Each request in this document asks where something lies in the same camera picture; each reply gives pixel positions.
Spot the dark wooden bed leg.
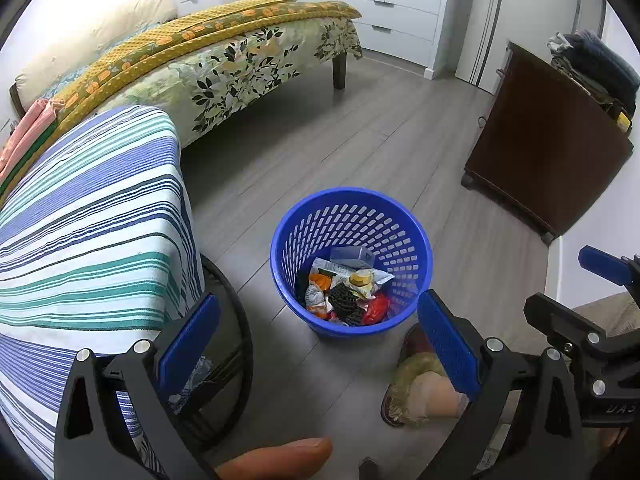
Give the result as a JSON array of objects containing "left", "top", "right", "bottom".
[{"left": 331, "top": 52, "right": 348, "bottom": 91}]

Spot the teal floral pillow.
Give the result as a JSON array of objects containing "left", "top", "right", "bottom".
[{"left": 40, "top": 67, "right": 103, "bottom": 102}]

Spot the white door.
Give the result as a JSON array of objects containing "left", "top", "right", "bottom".
[{"left": 454, "top": 0, "right": 510, "bottom": 96}]

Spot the pink folded blanket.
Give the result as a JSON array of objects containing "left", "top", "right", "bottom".
[{"left": 0, "top": 100, "right": 58, "bottom": 171}]

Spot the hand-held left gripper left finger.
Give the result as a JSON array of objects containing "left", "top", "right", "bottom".
[{"left": 54, "top": 294, "right": 223, "bottom": 480}]

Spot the red wrapper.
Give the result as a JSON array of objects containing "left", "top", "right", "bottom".
[{"left": 361, "top": 292, "right": 392, "bottom": 325}]

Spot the dark brown cabinet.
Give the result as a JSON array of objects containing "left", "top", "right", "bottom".
[{"left": 462, "top": 41, "right": 635, "bottom": 247}]

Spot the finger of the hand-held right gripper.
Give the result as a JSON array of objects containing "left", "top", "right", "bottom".
[
  {"left": 578, "top": 246, "right": 640, "bottom": 287},
  {"left": 524, "top": 292, "right": 608, "bottom": 357}
]

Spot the beige padded headboard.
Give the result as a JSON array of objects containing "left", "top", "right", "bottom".
[{"left": 14, "top": 0, "right": 178, "bottom": 96}]

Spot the white wardrobe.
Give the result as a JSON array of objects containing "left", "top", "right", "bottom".
[{"left": 220, "top": 0, "right": 453, "bottom": 69}]

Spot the striped tablecloth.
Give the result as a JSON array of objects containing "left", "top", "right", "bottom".
[{"left": 0, "top": 105, "right": 206, "bottom": 480}]

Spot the translucent white plastic bag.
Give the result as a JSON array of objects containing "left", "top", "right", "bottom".
[{"left": 312, "top": 257, "right": 396, "bottom": 287}]

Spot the green folded cloth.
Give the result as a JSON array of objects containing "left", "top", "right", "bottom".
[{"left": 0, "top": 125, "right": 62, "bottom": 196}]

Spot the stack of folded clothes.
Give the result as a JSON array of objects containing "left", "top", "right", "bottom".
[{"left": 547, "top": 29, "right": 640, "bottom": 126}]

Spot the blue plastic basket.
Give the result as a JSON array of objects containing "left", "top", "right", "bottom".
[{"left": 270, "top": 187, "right": 433, "bottom": 338}]

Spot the orange floral quilt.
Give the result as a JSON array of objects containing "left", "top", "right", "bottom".
[{"left": 0, "top": 0, "right": 362, "bottom": 196}]

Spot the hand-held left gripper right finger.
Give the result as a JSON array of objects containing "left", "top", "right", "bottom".
[{"left": 417, "top": 289, "right": 586, "bottom": 480}]

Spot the black foam net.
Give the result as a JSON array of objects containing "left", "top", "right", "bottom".
[{"left": 327, "top": 281, "right": 364, "bottom": 327}]

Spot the person's foot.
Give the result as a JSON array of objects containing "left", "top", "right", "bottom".
[{"left": 414, "top": 377, "right": 470, "bottom": 418}]

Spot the yellow dotted blanket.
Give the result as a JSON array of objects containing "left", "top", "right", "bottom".
[{"left": 52, "top": 0, "right": 296, "bottom": 106}]

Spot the person's left hand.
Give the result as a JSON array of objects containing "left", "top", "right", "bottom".
[{"left": 214, "top": 436, "right": 333, "bottom": 480}]

